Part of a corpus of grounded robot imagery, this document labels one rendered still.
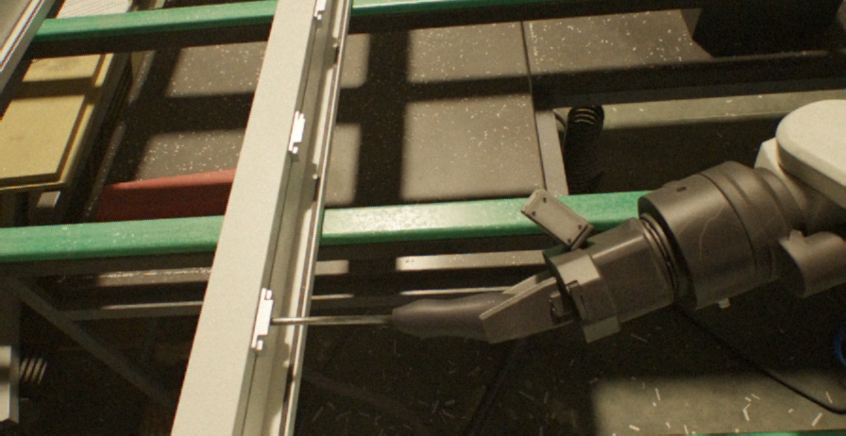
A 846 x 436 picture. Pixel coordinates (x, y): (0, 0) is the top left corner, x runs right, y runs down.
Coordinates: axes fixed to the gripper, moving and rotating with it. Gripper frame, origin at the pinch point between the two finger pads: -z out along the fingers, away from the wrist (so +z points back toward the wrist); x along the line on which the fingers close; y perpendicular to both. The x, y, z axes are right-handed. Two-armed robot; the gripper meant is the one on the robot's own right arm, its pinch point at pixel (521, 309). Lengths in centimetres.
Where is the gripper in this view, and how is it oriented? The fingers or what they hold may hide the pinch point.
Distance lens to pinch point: 46.9
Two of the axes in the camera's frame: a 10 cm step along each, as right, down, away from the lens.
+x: -0.8, 0.2, -10.0
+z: 9.2, -3.8, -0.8
